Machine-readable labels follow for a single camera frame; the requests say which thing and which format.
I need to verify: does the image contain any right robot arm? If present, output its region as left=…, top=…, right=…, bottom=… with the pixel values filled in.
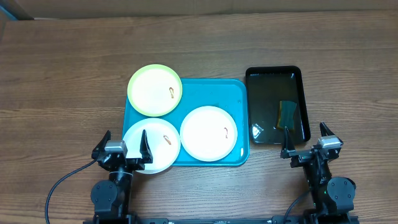
left=280, top=122, right=358, bottom=223

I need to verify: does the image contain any black water basin tray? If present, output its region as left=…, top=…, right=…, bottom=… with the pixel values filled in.
left=245, top=65, right=311, bottom=144

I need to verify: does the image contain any yellow-green plate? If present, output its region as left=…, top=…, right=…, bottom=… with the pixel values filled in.
left=127, top=64, right=183, bottom=117

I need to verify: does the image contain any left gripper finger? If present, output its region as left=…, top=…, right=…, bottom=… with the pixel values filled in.
left=91, top=130, right=111, bottom=159
left=140, top=129, right=153, bottom=164

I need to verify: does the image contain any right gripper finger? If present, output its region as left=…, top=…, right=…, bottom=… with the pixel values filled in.
left=280, top=127, right=295, bottom=158
left=320, top=122, right=334, bottom=137

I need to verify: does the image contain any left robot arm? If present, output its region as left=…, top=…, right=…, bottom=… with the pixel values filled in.
left=90, top=130, right=153, bottom=224

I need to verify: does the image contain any teal plastic tray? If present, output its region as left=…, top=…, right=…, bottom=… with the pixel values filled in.
left=123, top=78, right=249, bottom=166

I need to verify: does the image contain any green yellow sponge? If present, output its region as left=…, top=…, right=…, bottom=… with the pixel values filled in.
left=277, top=101, right=297, bottom=130

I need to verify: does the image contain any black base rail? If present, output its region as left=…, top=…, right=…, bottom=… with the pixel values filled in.
left=83, top=214, right=360, bottom=224

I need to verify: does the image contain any white plate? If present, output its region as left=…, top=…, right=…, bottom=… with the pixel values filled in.
left=123, top=118, right=181, bottom=174
left=180, top=106, right=238, bottom=162

